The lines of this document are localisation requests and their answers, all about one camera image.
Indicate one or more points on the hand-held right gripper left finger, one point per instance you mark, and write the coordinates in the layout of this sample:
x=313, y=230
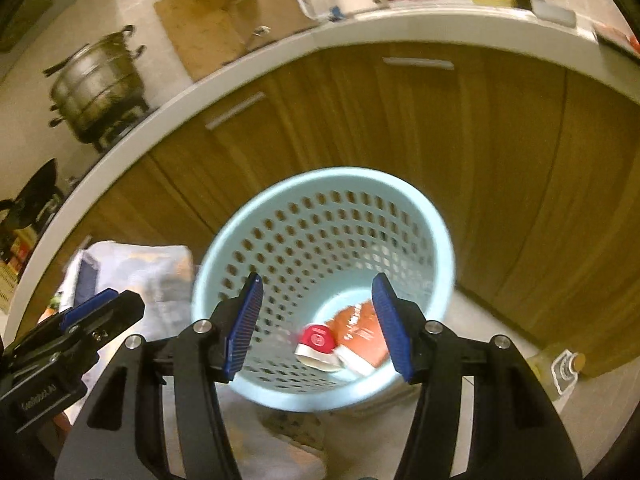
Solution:
x=242, y=320

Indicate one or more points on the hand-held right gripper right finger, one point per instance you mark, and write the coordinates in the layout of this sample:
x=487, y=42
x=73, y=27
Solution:
x=387, y=320

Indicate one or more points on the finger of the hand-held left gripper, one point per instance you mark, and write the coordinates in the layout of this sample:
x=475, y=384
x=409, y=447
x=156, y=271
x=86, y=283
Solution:
x=117, y=307

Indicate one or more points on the orange snack packet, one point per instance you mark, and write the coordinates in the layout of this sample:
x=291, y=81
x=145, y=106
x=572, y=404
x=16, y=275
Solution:
x=357, y=330

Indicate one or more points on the red-capped white container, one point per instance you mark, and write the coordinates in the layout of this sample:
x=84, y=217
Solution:
x=316, y=340

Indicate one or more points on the light blue perforated basket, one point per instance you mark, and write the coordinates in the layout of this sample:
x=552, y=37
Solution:
x=300, y=220

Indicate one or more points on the fan-patterned printed cloth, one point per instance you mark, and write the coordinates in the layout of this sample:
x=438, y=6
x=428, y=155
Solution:
x=150, y=270

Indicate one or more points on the dark sauce bottle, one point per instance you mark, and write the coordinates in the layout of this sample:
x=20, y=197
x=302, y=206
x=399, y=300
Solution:
x=12, y=265

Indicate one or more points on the black wok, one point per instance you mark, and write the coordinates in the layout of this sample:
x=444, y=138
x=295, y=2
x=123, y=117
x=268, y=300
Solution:
x=35, y=195

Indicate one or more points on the wooden kitchen cabinet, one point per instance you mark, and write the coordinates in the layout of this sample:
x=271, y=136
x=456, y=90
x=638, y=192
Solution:
x=500, y=185

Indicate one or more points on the black gas stove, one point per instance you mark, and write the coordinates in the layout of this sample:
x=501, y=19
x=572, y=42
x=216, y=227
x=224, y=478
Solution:
x=117, y=130

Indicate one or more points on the clear oil bottle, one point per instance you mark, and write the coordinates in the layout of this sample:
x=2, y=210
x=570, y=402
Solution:
x=560, y=367

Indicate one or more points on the stainless steel steamer pot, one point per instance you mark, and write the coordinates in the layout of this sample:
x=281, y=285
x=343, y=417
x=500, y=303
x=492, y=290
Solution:
x=95, y=85

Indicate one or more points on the wooden cutting board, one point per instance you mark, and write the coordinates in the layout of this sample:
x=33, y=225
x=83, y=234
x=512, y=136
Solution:
x=200, y=25

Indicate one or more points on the brown rice cooker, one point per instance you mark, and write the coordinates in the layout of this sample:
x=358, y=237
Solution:
x=270, y=10

